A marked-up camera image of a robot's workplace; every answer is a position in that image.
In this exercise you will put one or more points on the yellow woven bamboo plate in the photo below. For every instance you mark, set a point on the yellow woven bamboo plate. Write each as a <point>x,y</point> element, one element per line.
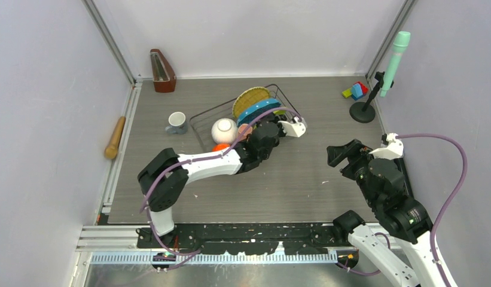
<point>248,98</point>

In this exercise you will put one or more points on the mint green microphone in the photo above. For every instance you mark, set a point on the mint green microphone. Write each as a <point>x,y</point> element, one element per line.
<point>399,46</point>

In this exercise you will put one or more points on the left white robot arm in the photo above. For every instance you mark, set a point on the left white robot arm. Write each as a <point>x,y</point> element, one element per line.
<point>165,176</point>

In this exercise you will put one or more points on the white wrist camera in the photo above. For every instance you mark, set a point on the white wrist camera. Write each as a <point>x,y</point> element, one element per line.
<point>294,128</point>
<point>392,147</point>

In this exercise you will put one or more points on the blue polka dot plate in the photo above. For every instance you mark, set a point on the blue polka dot plate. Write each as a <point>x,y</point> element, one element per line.
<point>256,109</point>

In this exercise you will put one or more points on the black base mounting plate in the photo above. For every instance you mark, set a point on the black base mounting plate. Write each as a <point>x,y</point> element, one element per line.
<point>251,238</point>

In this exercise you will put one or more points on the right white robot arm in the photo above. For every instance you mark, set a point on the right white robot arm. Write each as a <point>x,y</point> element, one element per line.
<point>384,187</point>

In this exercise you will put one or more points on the pink ceramic mug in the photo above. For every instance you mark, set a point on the pink ceramic mug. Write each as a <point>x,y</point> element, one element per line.
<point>243,131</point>

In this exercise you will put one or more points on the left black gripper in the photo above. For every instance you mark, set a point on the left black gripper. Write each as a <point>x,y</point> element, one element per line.
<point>281,132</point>

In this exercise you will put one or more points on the wooden rolling pin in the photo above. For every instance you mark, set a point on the wooden rolling pin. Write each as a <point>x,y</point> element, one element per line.
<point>111,149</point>

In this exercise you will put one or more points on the colourful toy blocks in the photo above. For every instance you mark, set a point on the colourful toy blocks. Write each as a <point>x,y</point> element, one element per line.
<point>356,92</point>

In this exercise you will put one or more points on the grey ceramic mug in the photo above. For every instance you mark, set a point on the grey ceramic mug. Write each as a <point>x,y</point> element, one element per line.
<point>177,123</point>

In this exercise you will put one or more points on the orange bowl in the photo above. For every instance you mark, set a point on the orange bowl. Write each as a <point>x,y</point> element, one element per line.
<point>220,147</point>

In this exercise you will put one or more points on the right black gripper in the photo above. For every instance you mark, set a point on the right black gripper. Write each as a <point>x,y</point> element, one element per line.
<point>335,153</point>

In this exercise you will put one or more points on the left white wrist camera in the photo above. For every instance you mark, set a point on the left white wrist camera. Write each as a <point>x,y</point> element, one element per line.
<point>294,128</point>

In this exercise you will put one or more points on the brown wooden metronome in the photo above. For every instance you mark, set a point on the brown wooden metronome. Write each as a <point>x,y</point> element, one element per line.
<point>164,77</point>

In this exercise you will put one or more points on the white ribbed bowl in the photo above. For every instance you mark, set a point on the white ribbed bowl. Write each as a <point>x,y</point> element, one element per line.
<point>224,131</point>

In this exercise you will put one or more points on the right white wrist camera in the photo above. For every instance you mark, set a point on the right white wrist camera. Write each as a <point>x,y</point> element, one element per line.
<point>392,147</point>

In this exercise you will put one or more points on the black wire dish rack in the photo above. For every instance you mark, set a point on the black wire dish rack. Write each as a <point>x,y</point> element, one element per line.
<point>202,122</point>

